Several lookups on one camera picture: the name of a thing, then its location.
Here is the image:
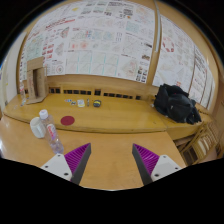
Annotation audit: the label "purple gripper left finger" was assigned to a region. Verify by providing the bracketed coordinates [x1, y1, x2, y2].
[42, 143, 91, 185]

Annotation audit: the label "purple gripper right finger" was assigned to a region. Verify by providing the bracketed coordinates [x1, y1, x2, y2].
[132, 144, 181, 185]

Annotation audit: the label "clear plastic water bottle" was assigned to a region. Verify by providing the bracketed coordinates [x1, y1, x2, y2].
[39, 109, 64, 154]

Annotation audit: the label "red round coaster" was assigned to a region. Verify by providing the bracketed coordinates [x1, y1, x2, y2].
[61, 116, 75, 126]

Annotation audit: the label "white cup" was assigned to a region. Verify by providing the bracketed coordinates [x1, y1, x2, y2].
[30, 117, 46, 138]

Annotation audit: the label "wooden chair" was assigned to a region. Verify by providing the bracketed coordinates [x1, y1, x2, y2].
[174, 121, 223, 166]

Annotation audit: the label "small white box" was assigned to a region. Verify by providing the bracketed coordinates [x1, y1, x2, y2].
[77, 99, 85, 107]

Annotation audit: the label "small blue white items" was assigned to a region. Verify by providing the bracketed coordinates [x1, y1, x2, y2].
[64, 99, 77, 105]

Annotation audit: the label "black backpack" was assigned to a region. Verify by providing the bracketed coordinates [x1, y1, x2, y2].
[154, 84, 201, 125]

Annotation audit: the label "cardboard architectural model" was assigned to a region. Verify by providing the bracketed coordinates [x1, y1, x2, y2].
[27, 57, 49, 104]

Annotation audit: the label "clear bottle far left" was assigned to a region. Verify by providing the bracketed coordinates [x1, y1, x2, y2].
[19, 80, 26, 105]

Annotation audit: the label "large poster board right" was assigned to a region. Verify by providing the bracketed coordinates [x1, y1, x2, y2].
[152, 16, 215, 110]

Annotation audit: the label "large poster board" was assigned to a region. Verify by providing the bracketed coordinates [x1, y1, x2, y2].
[20, 0, 155, 83]
[152, 16, 215, 110]

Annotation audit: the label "large poster board left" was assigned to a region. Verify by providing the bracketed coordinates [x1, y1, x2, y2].
[20, 0, 155, 83]

